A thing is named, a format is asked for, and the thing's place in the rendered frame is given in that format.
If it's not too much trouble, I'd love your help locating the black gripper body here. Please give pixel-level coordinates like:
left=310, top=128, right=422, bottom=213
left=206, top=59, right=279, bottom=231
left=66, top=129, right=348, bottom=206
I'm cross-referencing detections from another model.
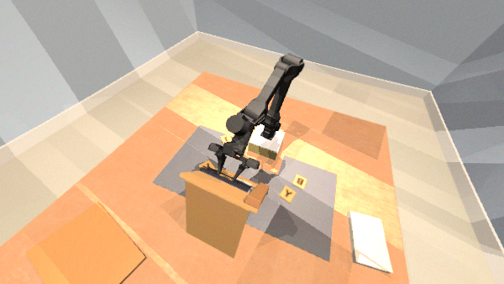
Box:
left=208, top=135, right=260, bottom=170

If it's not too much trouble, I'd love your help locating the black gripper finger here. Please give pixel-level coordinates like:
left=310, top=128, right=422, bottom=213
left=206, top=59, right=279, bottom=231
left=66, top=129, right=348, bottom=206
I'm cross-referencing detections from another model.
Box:
left=233, top=164, right=249, bottom=181
left=215, top=154, right=227, bottom=175

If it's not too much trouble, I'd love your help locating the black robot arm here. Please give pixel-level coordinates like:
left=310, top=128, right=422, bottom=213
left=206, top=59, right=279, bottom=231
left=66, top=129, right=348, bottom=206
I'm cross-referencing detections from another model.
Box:
left=222, top=53, right=305, bottom=156

